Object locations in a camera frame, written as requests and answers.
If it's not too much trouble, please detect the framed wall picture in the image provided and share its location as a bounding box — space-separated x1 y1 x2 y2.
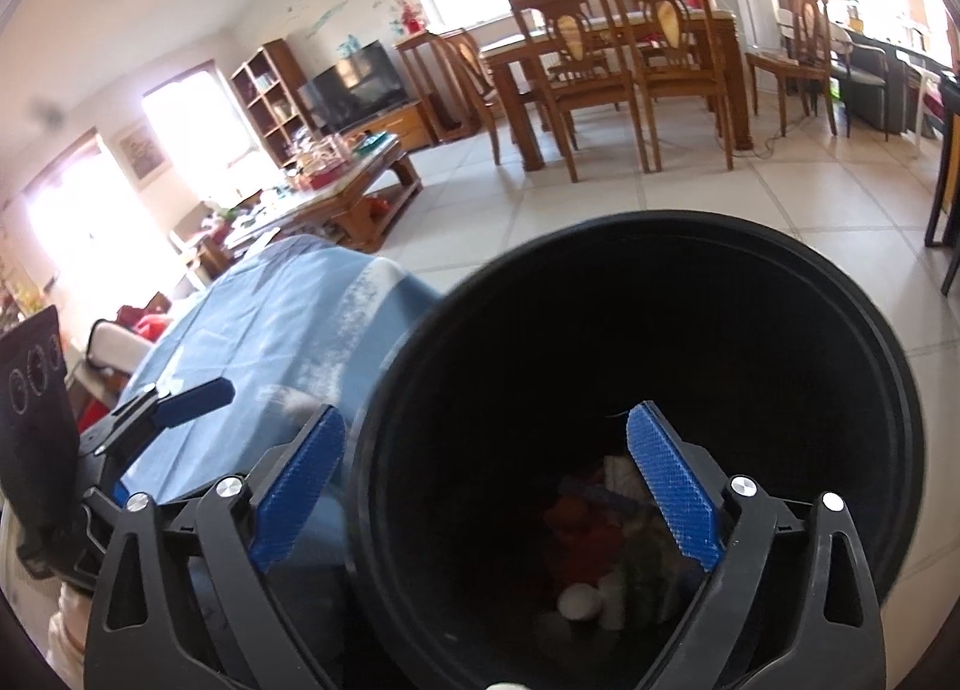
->
114 119 172 190

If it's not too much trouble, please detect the wooden dining table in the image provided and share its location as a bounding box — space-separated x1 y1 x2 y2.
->
478 5 755 173

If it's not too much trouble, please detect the blue tablecloth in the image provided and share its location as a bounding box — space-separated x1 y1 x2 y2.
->
122 236 441 503

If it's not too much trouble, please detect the black trash bin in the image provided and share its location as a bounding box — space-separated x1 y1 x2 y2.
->
348 211 924 688

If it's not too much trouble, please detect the wooden side stand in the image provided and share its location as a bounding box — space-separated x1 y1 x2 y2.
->
394 30 478 144

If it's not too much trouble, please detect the wooden dining chair near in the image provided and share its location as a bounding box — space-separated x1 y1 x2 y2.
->
613 0 734 172

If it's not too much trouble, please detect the wooden tv cabinet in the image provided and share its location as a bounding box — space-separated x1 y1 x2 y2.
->
343 100 436 152

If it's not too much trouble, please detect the wooden dining chair far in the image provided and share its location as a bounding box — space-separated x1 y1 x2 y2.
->
509 0 651 181

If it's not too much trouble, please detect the red cushion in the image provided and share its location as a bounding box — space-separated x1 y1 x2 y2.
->
116 305 171 342

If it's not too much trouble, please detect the wooden dining chair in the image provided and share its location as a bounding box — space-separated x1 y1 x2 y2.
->
613 0 734 172
509 0 651 181

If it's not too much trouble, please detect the wooden bookshelf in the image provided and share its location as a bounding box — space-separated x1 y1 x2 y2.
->
229 40 317 169

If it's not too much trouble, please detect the wooden coffee table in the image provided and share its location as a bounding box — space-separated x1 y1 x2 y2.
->
197 133 423 279

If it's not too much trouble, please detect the black television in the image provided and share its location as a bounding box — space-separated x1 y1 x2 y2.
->
298 41 412 133

